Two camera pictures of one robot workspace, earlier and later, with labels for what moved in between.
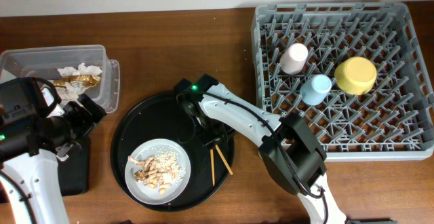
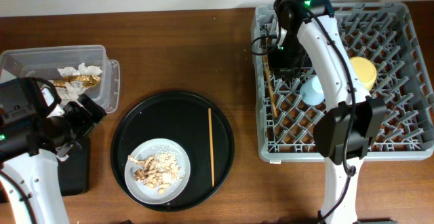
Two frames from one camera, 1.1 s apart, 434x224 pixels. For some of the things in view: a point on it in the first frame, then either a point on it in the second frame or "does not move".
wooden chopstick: (224, 160) to (270, 87)
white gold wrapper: (76, 80) does not move
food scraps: (160, 171) does not move
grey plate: (157, 171) does not move
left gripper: (76, 108) does not move
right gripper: (210, 138) to (285, 62)
